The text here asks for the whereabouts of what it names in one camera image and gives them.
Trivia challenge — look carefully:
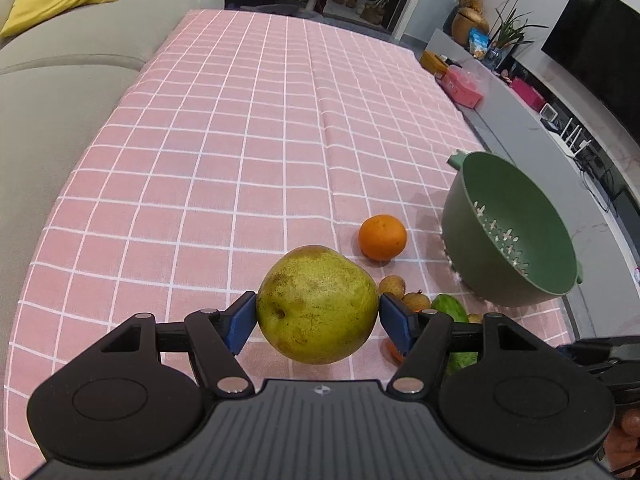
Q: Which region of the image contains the black television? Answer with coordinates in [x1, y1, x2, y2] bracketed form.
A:
[541, 0, 640, 133]

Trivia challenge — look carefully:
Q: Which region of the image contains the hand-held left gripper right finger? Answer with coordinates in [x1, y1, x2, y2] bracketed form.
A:
[379, 294, 551, 397]

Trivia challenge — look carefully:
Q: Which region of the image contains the blue snack bag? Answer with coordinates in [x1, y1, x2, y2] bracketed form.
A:
[467, 28, 491, 59]

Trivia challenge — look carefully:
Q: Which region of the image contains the green cucumber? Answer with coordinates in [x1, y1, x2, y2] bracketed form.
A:
[431, 294, 482, 375]

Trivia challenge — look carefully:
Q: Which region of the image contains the yellow box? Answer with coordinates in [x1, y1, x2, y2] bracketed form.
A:
[419, 50, 448, 77]

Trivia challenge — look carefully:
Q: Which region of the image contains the pink checked tablecloth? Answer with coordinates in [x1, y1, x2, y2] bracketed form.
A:
[0, 8, 581, 480]

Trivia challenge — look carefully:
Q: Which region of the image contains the white router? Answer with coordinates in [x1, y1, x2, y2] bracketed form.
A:
[552, 116, 593, 157]

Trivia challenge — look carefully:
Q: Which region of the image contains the green-yellow pear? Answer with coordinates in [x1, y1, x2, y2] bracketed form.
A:
[256, 245, 381, 366]

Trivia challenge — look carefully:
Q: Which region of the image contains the pink plastic box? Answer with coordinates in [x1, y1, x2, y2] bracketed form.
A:
[440, 66, 485, 109]

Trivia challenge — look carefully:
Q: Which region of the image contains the person's right hand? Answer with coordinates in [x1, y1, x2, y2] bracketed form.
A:
[602, 407, 640, 480]

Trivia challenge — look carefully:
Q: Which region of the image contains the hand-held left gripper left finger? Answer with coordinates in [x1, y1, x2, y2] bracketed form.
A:
[90, 291, 258, 399]

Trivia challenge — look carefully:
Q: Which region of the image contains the grey low console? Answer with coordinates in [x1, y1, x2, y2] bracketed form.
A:
[427, 27, 640, 311]

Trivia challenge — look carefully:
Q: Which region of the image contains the magenta basket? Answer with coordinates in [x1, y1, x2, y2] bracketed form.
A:
[510, 78, 547, 112]

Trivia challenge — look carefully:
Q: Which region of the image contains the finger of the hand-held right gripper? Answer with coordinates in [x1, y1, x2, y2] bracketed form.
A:
[556, 336, 640, 373]

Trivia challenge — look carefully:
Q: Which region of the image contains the green potted plant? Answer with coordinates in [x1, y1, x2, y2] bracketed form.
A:
[482, 7, 548, 72]

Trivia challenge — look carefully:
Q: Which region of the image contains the green colander bowl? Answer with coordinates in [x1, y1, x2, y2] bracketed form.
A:
[440, 150, 586, 309]

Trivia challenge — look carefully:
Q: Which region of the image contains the beige sofa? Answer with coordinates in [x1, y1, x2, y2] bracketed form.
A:
[0, 0, 226, 411]

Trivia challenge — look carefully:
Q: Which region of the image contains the golden round vase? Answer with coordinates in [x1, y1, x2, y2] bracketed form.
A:
[451, 6, 491, 48]

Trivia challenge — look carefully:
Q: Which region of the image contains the large orange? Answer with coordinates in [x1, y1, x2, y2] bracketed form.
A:
[358, 214, 408, 262]

